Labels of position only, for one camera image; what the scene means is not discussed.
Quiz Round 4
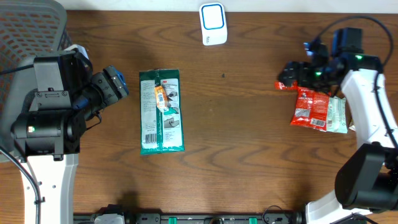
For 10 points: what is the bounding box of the red chips bag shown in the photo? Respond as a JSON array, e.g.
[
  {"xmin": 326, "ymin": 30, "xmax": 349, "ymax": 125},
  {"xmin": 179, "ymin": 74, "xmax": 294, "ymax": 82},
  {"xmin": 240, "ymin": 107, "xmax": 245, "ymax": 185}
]
[{"xmin": 290, "ymin": 87, "xmax": 329, "ymax": 131}]

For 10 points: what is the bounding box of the red snack stick packet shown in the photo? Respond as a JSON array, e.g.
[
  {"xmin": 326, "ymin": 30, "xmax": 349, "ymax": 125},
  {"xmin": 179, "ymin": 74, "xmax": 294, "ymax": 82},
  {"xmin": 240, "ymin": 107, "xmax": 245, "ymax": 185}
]
[{"xmin": 274, "ymin": 82, "xmax": 298, "ymax": 90}]

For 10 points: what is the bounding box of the light blue snack packet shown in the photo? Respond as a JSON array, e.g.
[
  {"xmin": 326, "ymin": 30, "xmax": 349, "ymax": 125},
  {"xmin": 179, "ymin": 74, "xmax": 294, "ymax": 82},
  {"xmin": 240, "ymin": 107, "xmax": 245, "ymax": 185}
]
[{"xmin": 326, "ymin": 96, "xmax": 348, "ymax": 134}]

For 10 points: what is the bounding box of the orange snack box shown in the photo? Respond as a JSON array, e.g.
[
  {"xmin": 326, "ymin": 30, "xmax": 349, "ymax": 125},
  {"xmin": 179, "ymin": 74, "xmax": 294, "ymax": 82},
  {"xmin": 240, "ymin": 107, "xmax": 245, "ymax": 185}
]
[{"xmin": 154, "ymin": 85, "xmax": 169, "ymax": 113}]

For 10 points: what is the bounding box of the green snack bag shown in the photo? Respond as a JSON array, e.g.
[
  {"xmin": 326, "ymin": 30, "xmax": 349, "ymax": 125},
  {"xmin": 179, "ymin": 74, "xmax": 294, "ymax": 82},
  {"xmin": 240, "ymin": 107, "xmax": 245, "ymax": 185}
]
[{"xmin": 139, "ymin": 69, "xmax": 185, "ymax": 155}]

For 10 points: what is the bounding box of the green yellow juice carton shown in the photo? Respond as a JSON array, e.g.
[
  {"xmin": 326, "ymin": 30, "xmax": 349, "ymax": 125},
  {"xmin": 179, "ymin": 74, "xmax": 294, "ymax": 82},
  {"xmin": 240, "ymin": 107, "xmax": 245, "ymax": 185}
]
[{"xmin": 349, "ymin": 119, "xmax": 356, "ymax": 131}]

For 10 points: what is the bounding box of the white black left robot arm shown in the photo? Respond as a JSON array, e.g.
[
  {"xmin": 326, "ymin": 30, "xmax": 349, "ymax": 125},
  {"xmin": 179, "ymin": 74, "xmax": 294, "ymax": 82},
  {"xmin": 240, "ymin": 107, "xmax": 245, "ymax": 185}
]
[{"xmin": 2, "ymin": 48, "xmax": 129, "ymax": 223}]

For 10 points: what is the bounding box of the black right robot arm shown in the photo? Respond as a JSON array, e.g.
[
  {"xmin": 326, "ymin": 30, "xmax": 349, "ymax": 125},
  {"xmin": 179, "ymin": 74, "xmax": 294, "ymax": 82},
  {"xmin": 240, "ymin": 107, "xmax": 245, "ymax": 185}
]
[{"xmin": 278, "ymin": 28, "xmax": 397, "ymax": 223}]

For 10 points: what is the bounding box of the white barcode scanner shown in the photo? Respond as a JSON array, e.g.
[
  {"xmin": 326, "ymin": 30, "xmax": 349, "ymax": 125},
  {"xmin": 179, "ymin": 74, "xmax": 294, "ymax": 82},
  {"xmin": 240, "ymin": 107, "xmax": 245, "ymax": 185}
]
[{"xmin": 199, "ymin": 2, "xmax": 228, "ymax": 46}]

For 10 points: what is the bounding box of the grey plastic mesh basket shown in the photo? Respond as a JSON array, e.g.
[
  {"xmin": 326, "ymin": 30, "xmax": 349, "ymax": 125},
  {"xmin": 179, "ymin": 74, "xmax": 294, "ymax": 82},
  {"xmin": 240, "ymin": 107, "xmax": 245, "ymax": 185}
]
[{"xmin": 1, "ymin": 1, "xmax": 78, "ymax": 161}]

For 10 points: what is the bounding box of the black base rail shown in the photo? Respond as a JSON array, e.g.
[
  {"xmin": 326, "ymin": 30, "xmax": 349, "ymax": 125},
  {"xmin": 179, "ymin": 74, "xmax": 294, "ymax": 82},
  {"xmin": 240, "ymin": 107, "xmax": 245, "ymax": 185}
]
[{"xmin": 73, "ymin": 211, "xmax": 307, "ymax": 224}]

